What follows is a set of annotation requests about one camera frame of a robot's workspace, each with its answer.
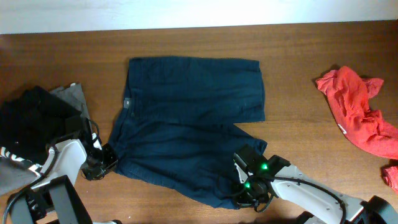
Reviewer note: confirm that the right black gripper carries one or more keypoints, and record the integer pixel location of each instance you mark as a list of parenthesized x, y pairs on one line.
[(242, 202)]

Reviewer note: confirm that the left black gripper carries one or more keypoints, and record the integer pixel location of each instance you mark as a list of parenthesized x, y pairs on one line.
[(112, 158)]

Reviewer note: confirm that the navy blue shorts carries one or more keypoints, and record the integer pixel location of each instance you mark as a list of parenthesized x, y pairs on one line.
[(179, 125)]

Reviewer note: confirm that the red mesh garment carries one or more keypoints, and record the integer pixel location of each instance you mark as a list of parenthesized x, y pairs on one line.
[(348, 97)]

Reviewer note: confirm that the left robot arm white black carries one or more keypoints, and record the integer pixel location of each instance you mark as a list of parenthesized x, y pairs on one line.
[(80, 150)]

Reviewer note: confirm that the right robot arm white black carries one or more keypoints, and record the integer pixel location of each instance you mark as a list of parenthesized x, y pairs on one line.
[(262, 180)]

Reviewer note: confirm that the black folded garment white print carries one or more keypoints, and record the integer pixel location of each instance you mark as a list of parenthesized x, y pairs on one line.
[(31, 124)]

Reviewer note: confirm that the grey folded garment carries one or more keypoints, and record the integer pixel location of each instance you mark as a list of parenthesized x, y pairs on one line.
[(74, 96)]

